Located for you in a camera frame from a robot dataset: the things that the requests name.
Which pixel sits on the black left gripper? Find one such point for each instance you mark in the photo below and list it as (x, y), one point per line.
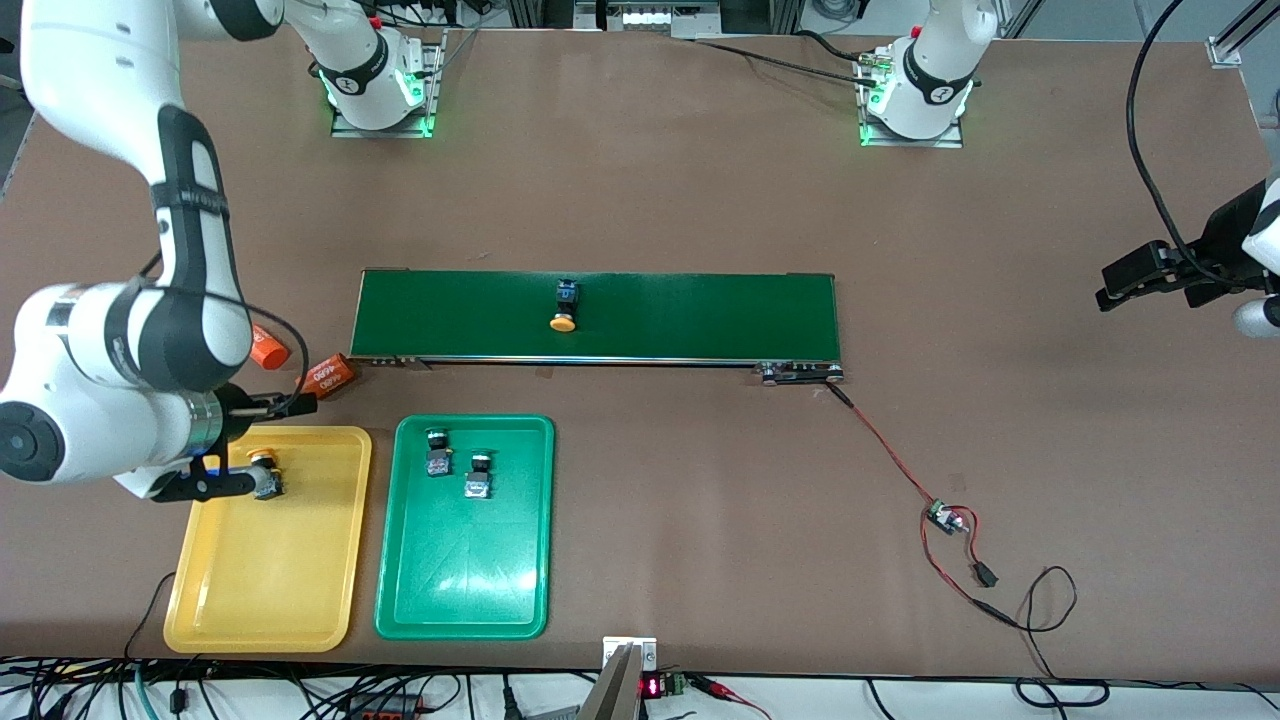
(1222, 240)

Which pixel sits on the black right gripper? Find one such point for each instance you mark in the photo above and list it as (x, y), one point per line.
(238, 405)

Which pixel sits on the orange cylinder white 4680 print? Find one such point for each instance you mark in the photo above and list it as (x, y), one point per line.
(328, 376)
(270, 352)

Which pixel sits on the yellow push button switch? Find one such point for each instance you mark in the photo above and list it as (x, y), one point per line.
(565, 305)
(268, 478)

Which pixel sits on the green push button switch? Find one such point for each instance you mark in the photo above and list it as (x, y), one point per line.
(437, 458)
(478, 480)

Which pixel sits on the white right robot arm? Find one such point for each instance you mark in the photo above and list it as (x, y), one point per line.
(100, 380)

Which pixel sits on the yellow plastic tray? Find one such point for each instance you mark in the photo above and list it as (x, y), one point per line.
(265, 560)

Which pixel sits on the green plastic tray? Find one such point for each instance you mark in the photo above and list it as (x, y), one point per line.
(460, 570)

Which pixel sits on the orange power strip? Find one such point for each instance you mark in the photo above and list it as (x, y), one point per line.
(385, 708)

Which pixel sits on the small green circuit board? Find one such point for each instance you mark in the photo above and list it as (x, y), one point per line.
(940, 515)

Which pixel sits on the black plug connector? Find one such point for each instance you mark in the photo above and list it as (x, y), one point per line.
(985, 574)

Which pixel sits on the green belt conveyor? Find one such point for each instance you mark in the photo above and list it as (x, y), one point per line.
(700, 315)

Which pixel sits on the red digit display module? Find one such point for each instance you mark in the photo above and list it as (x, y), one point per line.
(652, 687)

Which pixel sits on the red alligator clip lead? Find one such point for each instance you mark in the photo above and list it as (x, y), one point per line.
(725, 690)

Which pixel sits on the metal device with lights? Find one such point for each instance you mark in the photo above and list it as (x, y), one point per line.
(650, 18)

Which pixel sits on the aluminium frame post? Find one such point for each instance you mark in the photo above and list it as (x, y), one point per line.
(1228, 48)

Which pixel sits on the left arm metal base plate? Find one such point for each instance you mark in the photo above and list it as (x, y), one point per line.
(950, 143)

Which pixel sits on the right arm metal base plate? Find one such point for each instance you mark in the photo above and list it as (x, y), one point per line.
(432, 100)

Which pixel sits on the silver camera mount bracket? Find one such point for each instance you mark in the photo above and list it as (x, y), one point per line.
(620, 690)

